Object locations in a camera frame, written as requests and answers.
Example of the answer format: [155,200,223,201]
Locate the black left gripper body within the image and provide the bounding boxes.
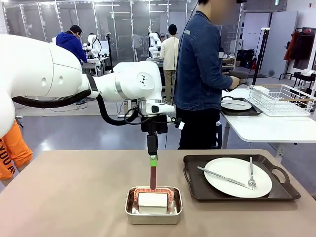
[140,115,169,136]

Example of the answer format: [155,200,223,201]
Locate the red silicone spatula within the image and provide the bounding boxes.
[133,164,175,208]

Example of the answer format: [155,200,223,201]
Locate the person's right forearm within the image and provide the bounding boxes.
[215,73,234,91]

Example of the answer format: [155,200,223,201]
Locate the person's right hand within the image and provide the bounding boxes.
[230,76,248,88]

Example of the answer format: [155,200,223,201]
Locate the dark brown serving tray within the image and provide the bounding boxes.
[220,96,263,117]
[183,154,302,203]

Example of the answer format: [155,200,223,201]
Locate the person in cream sweater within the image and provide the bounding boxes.
[159,24,180,104]

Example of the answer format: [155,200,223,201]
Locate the rectangular steel tin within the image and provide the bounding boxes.
[124,186,184,226]

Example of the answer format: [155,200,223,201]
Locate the person in denim jacket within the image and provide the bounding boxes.
[172,0,248,151]

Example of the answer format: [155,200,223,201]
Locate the white round plate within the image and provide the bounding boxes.
[203,157,273,199]
[221,99,253,111]

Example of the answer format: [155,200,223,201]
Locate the wooden shoe shelf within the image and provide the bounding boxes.
[220,57,237,73]

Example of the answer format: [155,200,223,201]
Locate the silver fork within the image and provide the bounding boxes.
[247,156,258,191]

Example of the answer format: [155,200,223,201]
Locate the white cutlery holder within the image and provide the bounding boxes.
[252,85,270,96]

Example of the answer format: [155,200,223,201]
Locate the black luggage bags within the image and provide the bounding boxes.
[236,48,255,69]

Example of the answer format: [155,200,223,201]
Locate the white side table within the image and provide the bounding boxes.
[219,87,316,159]

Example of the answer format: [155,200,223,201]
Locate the person in blue hoodie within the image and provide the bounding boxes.
[55,24,88,65]

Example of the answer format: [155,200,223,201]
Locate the black tripod stand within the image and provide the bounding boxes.
[251,27,272,80]

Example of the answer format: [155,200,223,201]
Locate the person in orange shorts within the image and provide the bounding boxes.
[0,119,34,180]

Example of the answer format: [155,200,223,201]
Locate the black utility cart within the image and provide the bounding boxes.
[278,69,316,86]

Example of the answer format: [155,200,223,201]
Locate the orange hanging jacket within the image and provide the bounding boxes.
[283,30,300,62]

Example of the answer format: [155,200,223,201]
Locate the dark hanging coat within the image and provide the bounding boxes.
[294,29,316,71]

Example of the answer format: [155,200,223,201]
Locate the thin black cable loop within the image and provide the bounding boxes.
[124,105,149,125]

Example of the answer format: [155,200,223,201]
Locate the black headset cable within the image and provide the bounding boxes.
[177,0,199,75]

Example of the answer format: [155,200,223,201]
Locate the thick black cable hose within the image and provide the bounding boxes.
[11,89,147,127]

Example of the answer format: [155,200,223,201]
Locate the white wire dish rack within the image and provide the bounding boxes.
[247,84,316,118]

